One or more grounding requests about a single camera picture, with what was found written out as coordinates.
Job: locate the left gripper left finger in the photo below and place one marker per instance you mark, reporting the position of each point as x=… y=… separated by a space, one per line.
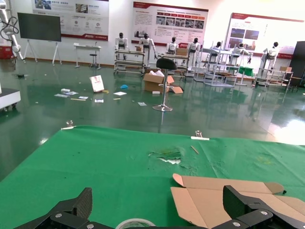
x=71 y=212

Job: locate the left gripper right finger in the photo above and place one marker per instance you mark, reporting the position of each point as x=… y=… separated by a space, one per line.
x=245 y=210

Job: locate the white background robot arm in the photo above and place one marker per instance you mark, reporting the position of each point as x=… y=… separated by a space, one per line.
x=15 y=45

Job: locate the flat brown cardboard box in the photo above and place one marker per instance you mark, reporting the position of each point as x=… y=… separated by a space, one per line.
x=202 y=202

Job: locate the large open cardboard box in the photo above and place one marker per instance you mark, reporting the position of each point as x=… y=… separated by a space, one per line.
x=152 y=84

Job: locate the small cardboard box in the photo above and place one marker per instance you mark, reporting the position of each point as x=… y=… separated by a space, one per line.
x=181 y=51
x=138 y=48

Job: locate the green table cloth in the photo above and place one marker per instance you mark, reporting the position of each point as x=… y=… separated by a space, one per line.
x=83 y=167

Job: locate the white tape roll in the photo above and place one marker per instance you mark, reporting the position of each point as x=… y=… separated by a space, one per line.
x=137 y=219

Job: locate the thin wooden stick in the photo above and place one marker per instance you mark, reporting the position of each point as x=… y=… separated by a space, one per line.
x=194 y=149

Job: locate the silver binder clip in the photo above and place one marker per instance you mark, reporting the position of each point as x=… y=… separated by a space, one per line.
x=198 y=134
x=69 y=124

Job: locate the long yellow strip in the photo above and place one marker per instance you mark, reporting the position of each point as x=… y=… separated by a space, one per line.
x=78 y=99

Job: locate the small paper leaflet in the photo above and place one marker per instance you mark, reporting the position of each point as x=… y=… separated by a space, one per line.
x=83 y=97
x=72 y=93
x=61 y=95
x=98 y=100
x=142 y=103

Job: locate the white plastic roll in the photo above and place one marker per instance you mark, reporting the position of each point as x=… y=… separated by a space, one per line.
x=65 y=90

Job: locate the yellow flat item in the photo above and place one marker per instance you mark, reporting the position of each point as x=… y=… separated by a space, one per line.
x=105 y=91

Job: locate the white paper sheet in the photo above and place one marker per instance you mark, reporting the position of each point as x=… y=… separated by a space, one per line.
x=119 y=93

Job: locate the white wheeled platform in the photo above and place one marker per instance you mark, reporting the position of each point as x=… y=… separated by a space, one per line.
x=9 y=97

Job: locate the metal shelf rack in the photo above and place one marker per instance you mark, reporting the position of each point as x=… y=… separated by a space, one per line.
x=171 y=56
x=129 y=62
x=271 y=82

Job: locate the white red paper bag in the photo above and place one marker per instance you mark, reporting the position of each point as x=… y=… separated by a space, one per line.
x=96 y=83

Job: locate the blue crumpled item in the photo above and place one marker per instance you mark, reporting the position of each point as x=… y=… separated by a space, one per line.
x=124 y=86

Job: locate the flat cardboard piece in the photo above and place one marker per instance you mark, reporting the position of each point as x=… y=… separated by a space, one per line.
x=177 y=90

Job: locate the green cloth on rack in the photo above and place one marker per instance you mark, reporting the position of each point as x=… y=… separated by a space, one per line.
x=246 y=71

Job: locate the brown wooden table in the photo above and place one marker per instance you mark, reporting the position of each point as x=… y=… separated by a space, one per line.
x=295 y=78

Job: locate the black floor item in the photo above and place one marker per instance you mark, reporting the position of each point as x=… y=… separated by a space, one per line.
x=20 y=75

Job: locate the small black stool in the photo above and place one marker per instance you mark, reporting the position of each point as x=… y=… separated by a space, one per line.
x=93 y=55

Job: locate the white humanoid robot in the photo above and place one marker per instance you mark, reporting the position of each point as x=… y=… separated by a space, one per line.
x=271 y=51
x=218 y=44
x=146 y=43
x=172 y=47
x=193 y=47
x=238 y=50
x=121 y=43

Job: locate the black cabinet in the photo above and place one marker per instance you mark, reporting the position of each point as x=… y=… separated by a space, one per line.
x=300 y=55

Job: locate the black bar stool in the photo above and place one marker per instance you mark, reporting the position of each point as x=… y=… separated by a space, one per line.
x=166 y=64

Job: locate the white desk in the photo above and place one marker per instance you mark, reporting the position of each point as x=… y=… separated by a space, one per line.
x=87 y=47

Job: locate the red cabinet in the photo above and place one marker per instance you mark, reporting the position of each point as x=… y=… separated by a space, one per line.
x=4 y=52

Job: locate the black screen on stand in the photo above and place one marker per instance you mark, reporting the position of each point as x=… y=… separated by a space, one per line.
x=39 y=26

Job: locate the white metal frame rack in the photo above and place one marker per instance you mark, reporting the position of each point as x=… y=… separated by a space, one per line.
x=215 y=82

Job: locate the wall poster board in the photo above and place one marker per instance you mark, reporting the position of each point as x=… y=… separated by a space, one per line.
x=262 y=26
x=145 y=19
x=81 y=26

